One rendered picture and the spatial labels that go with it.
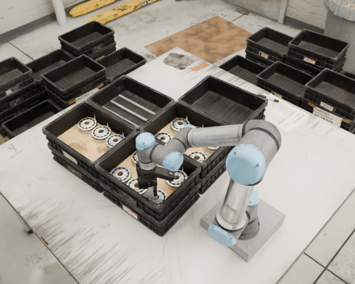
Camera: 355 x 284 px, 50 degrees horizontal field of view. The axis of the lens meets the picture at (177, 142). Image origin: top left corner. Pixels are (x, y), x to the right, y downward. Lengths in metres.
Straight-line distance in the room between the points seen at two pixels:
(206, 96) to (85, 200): 0.91
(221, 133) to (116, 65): 2.16
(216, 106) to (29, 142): 1.09
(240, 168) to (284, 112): 1.28
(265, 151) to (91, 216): 1.01
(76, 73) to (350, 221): 2.29
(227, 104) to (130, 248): 0.98
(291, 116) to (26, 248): 1.88
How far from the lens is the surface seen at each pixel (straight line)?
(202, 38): 4.48
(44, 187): 2.09
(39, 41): 4.81
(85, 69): 3.23
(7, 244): 2.85
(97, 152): 1.99
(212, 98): 2.26
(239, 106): 2.21
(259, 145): 1.17
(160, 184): 1.80
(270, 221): 1.78
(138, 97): 2.29
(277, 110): 2.42
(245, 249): 1.69
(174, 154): 1.44
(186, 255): 1.74
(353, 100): 3.01
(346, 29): 3.87
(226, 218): 1.44
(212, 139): 1.40
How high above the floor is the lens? 2.23
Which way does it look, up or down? 45 degrees down
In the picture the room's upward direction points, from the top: 2 degrees counter-clockwise
